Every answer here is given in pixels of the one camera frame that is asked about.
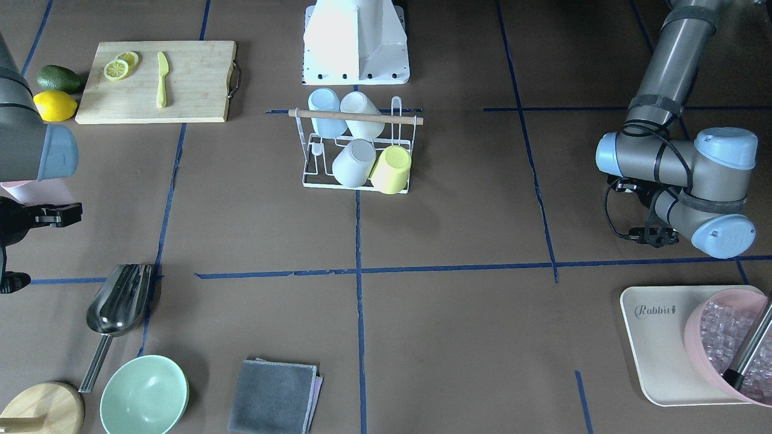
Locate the wooden mug tree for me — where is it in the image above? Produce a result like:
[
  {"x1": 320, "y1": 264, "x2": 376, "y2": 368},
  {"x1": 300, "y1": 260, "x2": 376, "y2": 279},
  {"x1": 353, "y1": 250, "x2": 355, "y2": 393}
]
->
[{"x1": 1, "y1": 382, "x2": 84, "y2": 433}]

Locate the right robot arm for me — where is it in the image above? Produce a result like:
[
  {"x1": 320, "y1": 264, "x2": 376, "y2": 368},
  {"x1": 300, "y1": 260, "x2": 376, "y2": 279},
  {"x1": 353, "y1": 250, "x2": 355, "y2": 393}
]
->
[{"x1": 1, "y1": 39, "x2": 83, "y2": 245}]

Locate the light blue cup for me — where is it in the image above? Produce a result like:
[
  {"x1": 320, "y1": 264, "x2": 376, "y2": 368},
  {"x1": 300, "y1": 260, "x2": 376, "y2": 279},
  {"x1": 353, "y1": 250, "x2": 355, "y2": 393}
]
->
[{"x1": 307, "y1": 88, "x2": 347, "y2": 139}]

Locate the pink cup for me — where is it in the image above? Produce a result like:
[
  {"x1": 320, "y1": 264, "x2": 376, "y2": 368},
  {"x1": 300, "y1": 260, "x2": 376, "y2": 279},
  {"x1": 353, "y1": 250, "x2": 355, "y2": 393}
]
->
[{"x1": 2, "y1": 178, "x2": 77, "y2": 206}]

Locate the yellow cup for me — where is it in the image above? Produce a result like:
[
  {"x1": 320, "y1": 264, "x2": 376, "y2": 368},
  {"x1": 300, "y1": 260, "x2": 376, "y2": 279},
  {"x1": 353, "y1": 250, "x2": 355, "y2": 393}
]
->
[{"x1": 370, "y1": 145, "x2": 413, "y2": 194}]

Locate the steel tongs handle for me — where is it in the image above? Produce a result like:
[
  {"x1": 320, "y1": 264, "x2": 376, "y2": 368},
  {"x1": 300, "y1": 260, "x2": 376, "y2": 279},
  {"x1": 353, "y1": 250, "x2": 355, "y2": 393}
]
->
[{"x1": 723, "y1": 296, "x2": 771, "y2": 392}]

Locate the white wire cup rack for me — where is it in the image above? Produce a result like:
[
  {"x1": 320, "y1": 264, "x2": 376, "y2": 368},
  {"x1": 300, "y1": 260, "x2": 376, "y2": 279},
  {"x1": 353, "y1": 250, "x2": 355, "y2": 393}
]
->
[{"x1": 287, "y1": 88, "x2": 425, "y2": 195}]

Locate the grey folded cloth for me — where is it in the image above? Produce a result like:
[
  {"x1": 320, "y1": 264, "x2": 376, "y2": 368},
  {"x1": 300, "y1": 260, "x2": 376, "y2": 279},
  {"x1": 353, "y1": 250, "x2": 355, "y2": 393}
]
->
[{"x1": 228, "y1": 358, "x2": 324, "y2": 433}]

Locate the lemon slice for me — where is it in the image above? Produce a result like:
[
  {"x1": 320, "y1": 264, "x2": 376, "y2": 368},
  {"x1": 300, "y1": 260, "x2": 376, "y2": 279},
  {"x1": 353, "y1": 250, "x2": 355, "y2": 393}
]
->
[
  {"x1": 103, "y1": 58, "x2": 131, "y2": 81},
  {"x1": 115, "y1": 51, "x2": 141, "y2": 71}
]

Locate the cream white cup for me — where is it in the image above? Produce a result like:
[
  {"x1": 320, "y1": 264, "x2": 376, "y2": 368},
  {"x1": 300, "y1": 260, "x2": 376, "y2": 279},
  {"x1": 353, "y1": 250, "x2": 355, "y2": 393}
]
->
[{"x1": 340, "y1": 91, "x2": 385, "y2": 141}]

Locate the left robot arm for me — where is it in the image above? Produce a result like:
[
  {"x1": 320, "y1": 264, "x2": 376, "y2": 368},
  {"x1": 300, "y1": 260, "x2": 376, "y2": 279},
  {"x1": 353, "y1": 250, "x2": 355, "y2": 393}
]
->
[{"x1": 595, "y1": 1, "x2": 758, "y2": 259}]

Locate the whole lemon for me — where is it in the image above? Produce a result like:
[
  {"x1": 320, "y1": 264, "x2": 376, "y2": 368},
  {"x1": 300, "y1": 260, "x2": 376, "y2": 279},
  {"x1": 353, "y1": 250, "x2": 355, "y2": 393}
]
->
[{"x1": 33, "y1": 90, "x2": 79, "y2": 122}]

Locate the mint green bowl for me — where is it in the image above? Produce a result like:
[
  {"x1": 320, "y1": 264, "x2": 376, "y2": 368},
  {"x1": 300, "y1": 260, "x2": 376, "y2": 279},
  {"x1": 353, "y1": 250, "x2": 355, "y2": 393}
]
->
[{"x1": 100, "y1": 355, "x2": 189, "y2": 433}]

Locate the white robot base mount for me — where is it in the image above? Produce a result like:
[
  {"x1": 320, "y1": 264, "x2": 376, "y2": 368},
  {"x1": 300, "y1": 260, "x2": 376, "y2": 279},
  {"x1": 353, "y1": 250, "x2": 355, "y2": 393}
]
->
[{"x1": 302, "y1": 1, "x2": 411, "y2": 86}]

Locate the pink bowl with ice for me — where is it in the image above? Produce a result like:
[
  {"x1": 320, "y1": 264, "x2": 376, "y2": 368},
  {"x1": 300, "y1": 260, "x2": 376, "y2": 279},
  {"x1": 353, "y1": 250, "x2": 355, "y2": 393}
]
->
[{"x1": 683, "y1": 288, "x2": 770, "y2": 407}]

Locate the steel scoop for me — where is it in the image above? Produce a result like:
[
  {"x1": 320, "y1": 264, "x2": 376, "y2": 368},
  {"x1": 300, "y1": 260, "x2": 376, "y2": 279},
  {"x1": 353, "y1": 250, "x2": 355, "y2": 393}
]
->
[{"x1": 78, "y1": 263, "x2": 154, "y2": 394}]

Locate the avocado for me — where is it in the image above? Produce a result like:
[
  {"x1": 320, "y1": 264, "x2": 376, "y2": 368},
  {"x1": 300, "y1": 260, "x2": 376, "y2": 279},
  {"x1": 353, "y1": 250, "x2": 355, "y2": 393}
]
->
[{"x1": 36, "y1": 65, "x2": 84, "y2": 95}]

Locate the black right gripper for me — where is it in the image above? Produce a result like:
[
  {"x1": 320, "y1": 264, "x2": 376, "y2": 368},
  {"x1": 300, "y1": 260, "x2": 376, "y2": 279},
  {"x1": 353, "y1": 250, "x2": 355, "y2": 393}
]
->
[{"x1": 1, "y1": 196, "x2": 83, "y2": 247}]

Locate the wooden cutting board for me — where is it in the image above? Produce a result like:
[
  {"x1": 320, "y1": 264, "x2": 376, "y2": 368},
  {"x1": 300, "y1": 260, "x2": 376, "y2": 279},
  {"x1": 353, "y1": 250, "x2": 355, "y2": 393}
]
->
[{"x1": 75, "y1": 40, "x2": 239, "y2": 125}]

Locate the beige tray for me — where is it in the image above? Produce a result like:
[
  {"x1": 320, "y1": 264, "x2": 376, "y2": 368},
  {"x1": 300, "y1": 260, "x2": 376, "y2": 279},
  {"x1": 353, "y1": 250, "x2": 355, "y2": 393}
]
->
[{"x1": 619, "y1": 285, "x2": 767, "y2": 407}]

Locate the grey cup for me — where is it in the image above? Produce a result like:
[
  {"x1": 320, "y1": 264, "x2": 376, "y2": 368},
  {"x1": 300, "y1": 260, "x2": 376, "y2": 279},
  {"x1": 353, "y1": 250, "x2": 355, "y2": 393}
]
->
[{"x1": 332, "y1": 139, "x2": 377, "y2": 189}]

